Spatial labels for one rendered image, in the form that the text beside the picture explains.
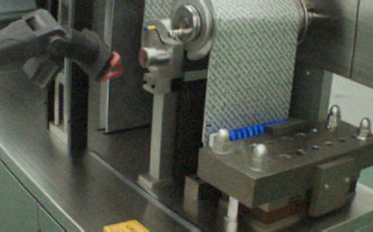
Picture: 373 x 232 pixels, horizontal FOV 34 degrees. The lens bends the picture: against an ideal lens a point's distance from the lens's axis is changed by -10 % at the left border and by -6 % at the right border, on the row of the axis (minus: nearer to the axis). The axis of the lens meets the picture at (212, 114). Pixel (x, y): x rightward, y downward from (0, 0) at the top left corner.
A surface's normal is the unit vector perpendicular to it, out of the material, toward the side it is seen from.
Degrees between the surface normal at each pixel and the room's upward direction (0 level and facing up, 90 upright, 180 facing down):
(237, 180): 90
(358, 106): 90
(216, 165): 90
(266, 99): 90
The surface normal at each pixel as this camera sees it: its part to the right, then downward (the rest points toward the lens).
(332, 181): 0.62, 0.31
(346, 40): -0.78, 0.15
